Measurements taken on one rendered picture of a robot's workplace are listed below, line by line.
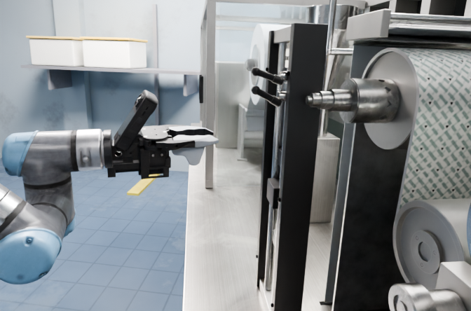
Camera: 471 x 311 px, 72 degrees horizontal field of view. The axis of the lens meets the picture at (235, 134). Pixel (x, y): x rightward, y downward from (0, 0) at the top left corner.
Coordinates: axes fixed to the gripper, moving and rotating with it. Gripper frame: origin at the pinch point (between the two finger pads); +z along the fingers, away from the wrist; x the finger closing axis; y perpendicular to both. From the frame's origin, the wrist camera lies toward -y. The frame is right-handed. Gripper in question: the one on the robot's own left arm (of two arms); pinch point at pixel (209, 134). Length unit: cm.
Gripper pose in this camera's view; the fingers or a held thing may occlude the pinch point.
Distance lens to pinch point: 65.7
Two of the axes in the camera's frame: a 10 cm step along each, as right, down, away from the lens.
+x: 3.1, 3.6, -8.8
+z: 9.5, -0.4, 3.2
